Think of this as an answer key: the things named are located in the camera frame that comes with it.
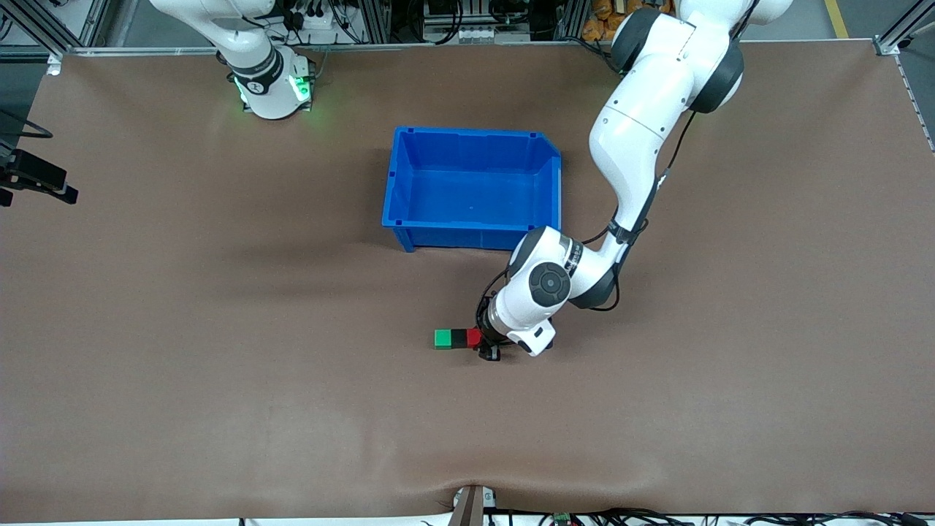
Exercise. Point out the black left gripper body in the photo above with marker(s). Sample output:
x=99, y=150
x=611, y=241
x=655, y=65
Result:
x=488, y=342

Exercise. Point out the red cube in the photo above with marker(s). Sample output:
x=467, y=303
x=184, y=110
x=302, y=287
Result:
x=475, y=337

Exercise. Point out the black cube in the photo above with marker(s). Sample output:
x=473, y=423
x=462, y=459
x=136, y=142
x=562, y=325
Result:
x=459, y=339

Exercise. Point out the green cube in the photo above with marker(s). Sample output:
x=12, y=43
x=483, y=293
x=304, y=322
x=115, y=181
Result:
x=443, y=339

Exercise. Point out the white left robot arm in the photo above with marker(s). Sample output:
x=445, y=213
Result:
x=643, y=124

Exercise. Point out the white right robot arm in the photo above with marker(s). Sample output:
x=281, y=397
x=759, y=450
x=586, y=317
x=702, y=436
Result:
x=259, y=73

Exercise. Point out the blue plastic bin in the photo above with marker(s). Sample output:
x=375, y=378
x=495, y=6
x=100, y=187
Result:
x=467, y=190

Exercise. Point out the diagonal aluminium strut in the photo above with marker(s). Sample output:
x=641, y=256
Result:
x=902, y=33
x=44, y=29

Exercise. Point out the small green connector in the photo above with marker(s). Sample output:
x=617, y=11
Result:
x=562, y=519

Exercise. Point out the grey control box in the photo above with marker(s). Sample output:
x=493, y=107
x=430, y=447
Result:
x=475, y=29

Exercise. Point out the orange snack bags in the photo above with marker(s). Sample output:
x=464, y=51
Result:
x=599, y=22

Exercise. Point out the white power strip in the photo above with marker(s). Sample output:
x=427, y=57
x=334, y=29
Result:
x=321, y=18

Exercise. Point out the aluminium corner bracket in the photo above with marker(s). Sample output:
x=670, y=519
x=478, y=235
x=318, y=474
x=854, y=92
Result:
x=54, y=64

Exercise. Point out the aluminium table edge rail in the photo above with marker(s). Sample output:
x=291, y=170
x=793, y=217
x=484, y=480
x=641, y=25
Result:
x=438, y=47

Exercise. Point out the aluminium frame post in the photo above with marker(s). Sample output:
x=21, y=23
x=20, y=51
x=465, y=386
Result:
x=570, y=20
x=376, y=22

